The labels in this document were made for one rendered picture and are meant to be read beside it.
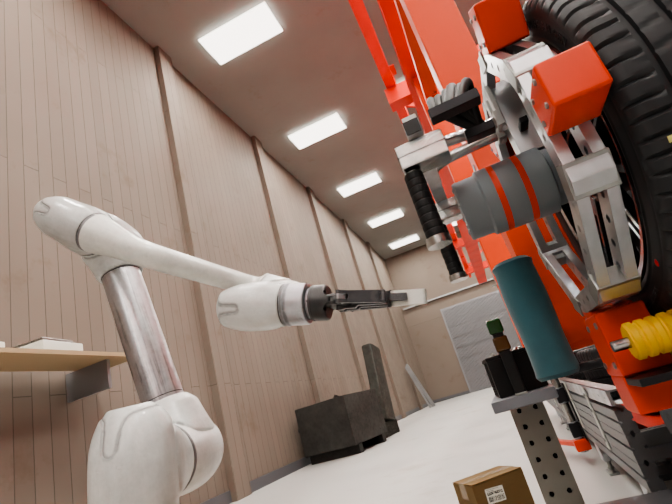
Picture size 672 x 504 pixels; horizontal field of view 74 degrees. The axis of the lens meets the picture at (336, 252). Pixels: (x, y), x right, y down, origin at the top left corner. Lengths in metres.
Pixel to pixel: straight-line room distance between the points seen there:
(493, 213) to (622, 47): 0.35
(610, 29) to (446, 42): 1.08
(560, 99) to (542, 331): 0.51
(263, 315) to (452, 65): 1.16
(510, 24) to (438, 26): 0.93
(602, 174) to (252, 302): 0.65
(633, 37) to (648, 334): 0.42
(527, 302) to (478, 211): 0.23
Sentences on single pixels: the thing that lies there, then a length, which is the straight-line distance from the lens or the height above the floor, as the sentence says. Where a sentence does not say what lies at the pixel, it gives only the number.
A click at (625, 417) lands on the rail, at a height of 0.31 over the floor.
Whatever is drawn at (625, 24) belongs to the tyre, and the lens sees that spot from 0.79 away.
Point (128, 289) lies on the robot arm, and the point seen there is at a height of 0.97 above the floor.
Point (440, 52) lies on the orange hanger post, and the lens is 1.79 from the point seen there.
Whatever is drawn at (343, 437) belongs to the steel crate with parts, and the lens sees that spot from 6.68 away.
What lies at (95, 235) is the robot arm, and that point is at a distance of 1.18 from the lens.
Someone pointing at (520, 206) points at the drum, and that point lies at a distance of 0.94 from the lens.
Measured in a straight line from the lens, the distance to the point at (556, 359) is 1.02.
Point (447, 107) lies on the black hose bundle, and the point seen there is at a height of 0.97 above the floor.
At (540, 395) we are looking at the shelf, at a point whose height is 0.44.
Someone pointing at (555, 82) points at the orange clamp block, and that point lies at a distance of 0.69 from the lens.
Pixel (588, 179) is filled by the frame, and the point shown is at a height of 0.73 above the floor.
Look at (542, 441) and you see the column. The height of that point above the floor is 0.30.
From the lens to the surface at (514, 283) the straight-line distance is 1.03.
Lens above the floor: 0.53
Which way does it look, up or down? 20 degrees up
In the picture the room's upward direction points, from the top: 16 degrees counter-clockwise
